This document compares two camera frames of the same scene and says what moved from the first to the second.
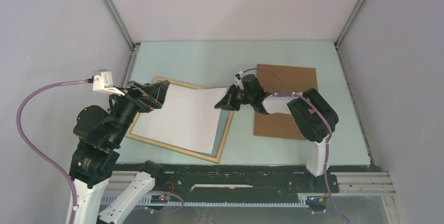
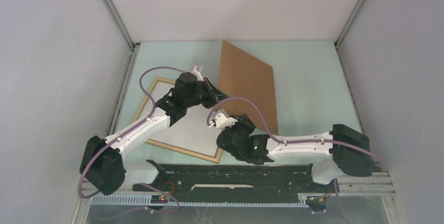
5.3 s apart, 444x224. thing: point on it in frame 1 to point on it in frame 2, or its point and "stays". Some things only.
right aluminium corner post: (356, 9) stays
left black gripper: (153, 94) to (214, 95)
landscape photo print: (189, 116) stays
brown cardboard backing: (293, 80) to (242, 76)
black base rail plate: (236, 179) stays
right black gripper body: (238, 95) to (243, 126)
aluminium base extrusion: (377, 182) stays
